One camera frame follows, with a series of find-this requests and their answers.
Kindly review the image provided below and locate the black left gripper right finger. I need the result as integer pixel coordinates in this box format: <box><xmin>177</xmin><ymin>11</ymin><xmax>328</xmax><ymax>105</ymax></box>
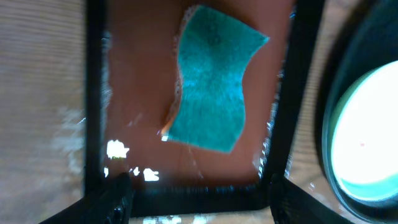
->
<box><xmin>269</xmin><ymin>174</ymin><xmax>352</xmax><ymax>224</ymax></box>

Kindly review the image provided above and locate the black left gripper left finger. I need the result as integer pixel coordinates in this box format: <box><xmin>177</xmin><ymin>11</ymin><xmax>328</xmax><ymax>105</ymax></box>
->
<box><xmin>40</xmin><ymin>173</ymin><xmax>133</xmax><ymax>224</ymax></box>

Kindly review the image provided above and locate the light green plate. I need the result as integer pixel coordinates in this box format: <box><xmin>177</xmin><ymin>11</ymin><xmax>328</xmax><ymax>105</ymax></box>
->
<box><xmin>327</xmin><ymin>62</ymin><xmax>397</xmax><ymax>202</ymax></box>

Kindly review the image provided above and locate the green scrub sponge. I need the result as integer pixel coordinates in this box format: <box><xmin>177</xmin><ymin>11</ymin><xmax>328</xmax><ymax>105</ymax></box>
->
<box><xmin>161</xmin><ymin>4</ymin><xmax>269</xmax><ymax>153</ymax></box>

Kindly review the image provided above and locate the rectangular brown black-rimmed tray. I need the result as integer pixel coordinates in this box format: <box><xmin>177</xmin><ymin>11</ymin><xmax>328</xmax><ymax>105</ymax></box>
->
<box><xmin>85</xmin><ymin>1</ymin><xmax>324</xmax><ymax>218</ymax></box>

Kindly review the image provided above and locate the round black tray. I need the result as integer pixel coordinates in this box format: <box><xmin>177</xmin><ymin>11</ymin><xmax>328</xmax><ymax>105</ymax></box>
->
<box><xmin>315</xmin><ymin>0</ymin><xmax>397</xmax><ymax>223</ymax></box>

